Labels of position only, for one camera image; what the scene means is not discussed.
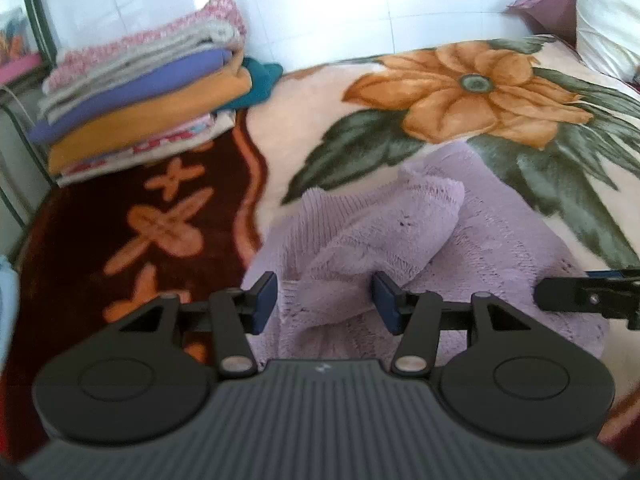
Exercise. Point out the floral plush blanket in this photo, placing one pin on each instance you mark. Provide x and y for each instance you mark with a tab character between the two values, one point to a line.
450	85

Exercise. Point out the printed pink folded cloth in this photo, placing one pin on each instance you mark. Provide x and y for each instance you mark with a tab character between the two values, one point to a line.
150	150

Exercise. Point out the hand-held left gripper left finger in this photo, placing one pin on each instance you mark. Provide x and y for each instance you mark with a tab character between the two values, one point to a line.
262	305

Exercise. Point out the teal cloth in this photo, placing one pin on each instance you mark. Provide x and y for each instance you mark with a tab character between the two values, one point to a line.
260	80

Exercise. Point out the light blue folded cloth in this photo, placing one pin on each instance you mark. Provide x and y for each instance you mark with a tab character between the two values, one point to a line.
7	305

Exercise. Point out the purple folded cloth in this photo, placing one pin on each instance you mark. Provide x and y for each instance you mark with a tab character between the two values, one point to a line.
150	85

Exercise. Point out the pink knit folded cloth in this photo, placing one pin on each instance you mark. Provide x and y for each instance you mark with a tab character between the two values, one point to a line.
210	12

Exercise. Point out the white pillow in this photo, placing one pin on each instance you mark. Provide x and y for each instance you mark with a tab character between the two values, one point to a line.
610	15

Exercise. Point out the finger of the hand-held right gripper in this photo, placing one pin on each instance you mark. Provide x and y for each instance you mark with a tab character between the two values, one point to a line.
590	300
615	275

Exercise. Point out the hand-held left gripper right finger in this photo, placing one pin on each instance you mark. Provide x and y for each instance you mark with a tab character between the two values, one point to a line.
387	305

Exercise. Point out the orange folded cloth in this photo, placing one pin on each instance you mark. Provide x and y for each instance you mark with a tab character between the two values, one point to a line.
150	122

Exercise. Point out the metal bed headboard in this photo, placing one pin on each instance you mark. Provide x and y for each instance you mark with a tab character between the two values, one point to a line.
15	160

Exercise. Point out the lilac knit cardigan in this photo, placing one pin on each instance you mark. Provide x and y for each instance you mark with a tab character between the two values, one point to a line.
400	225

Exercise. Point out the grey folded cloth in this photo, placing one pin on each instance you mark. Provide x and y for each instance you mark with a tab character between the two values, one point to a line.
150	57

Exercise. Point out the mauve pillow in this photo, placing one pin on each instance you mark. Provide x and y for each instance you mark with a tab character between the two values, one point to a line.
550	10

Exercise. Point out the pink flat box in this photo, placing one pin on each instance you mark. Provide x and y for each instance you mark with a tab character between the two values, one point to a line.
20	67

